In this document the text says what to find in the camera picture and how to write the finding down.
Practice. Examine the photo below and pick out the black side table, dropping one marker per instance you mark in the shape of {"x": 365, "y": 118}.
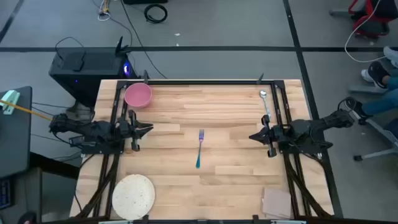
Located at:
{"x": 15, "y": 140}

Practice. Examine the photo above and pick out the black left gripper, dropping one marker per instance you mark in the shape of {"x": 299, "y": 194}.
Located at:
{"x": 133, "y": 137}

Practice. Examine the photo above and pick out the person's leg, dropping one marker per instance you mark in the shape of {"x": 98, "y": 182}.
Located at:
{"x": 382, "y": 101}

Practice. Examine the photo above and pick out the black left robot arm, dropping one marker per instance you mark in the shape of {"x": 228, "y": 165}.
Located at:
{"x": 90, "y": 132}

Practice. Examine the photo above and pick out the iridescent blue purple fork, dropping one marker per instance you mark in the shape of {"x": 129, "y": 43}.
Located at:
{"x": 199, "y": 152}

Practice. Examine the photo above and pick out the silver metal spoon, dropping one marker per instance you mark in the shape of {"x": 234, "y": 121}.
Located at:
{"x": 263, "y": 94}

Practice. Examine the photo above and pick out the white speckled round plate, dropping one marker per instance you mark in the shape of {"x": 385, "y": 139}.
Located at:
{"x": 133, "y": 196}

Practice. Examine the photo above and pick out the pink bowl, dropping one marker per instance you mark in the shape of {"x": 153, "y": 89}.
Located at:
{"x": 138, "y": 95}

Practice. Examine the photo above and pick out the person's grey shoe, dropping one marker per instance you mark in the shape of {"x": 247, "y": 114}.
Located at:
{"x": 391, "y": 54}

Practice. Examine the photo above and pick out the red and black chair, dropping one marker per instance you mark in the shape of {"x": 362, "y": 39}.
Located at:
{"x": 370, "y": 23}

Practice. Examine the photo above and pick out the mint green device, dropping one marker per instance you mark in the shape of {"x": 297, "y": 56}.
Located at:
{"x": 11, "y": 99}

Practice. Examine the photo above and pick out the grey chair base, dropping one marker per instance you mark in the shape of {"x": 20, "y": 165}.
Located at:
{"x": 384, "y": 132}

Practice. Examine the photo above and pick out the black wifi antenna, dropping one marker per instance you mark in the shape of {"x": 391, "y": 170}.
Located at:
{"x": 120, "y": 46}

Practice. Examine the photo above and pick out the square napkin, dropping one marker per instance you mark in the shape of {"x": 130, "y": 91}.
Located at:
{"x": 276, "y": 203}

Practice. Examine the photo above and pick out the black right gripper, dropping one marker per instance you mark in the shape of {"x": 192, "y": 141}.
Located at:
{"x": 272, "y": 137}

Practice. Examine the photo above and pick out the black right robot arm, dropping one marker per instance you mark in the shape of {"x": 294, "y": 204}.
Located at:
{"x": 308, "y": 129}

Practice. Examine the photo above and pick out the black computer tower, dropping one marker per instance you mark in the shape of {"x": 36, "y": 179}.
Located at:
{"x": 87, "y": 71}

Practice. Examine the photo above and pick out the person's black white shoe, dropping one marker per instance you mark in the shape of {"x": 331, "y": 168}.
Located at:
{"x": 377, "y": 73}

